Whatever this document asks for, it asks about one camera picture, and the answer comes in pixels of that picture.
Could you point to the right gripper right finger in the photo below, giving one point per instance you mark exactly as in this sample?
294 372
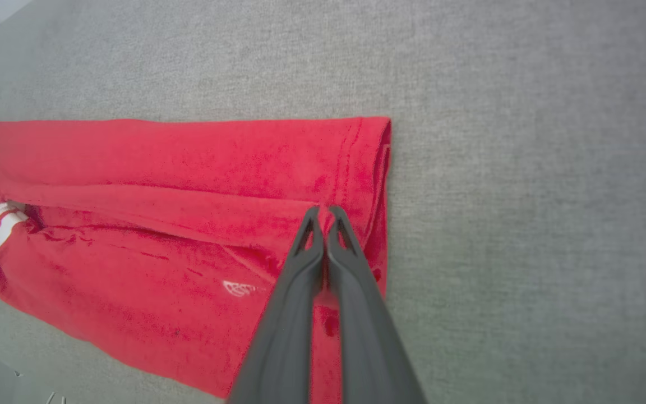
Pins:
368 348

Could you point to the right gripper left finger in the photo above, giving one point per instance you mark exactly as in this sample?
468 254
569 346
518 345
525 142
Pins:
284 336

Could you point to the red and white garment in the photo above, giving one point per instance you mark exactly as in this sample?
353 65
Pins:
160 168

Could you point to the grey fabric sofa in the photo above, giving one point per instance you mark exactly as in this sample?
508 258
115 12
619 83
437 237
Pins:
525 168

